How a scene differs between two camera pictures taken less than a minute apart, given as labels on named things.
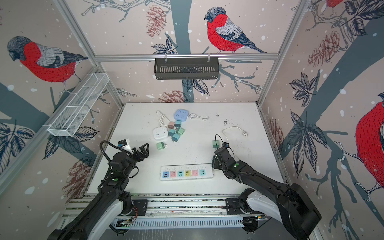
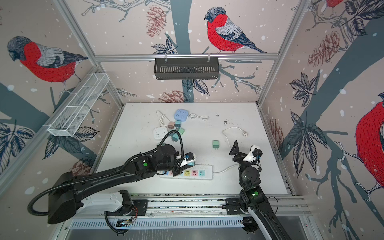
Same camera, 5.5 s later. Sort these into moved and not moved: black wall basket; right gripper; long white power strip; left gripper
Moved: left gripper; right gripper
Not moved: black wall basket; long white power strip
